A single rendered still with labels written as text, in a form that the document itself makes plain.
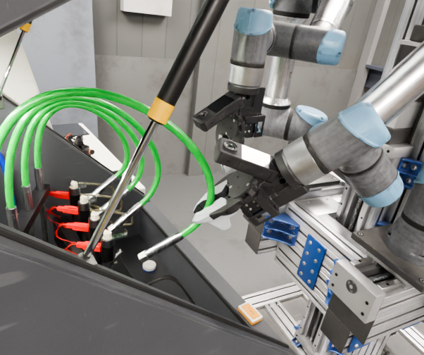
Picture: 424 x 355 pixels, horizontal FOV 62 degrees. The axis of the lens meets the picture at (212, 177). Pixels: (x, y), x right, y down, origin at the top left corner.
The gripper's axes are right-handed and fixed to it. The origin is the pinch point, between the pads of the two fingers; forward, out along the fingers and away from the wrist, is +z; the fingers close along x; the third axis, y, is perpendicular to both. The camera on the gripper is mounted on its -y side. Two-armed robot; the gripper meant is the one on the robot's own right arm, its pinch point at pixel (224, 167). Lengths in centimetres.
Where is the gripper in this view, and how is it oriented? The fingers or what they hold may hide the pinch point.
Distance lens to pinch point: 85.4
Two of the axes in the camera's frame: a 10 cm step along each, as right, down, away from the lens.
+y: 8.1, -1.6, 5.6
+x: -5.7, -4.2, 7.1
